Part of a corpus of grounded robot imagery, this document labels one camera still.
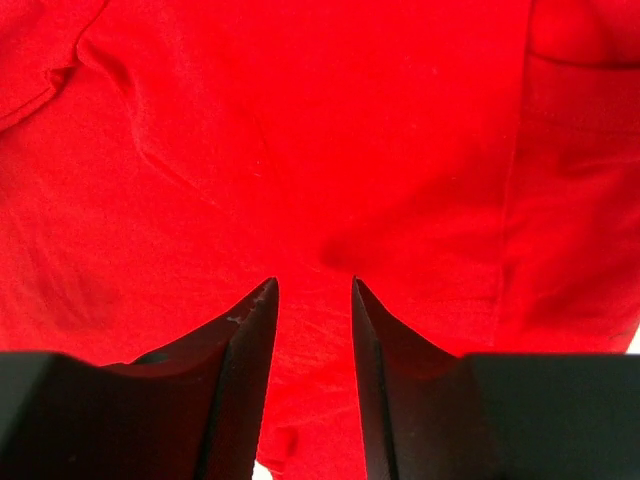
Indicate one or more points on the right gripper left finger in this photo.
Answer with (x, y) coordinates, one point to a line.
(191, 409)

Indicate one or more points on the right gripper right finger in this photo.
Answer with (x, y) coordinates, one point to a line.
(427, 414)

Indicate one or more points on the red t shirt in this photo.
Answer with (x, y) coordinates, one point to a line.
(476, 163)

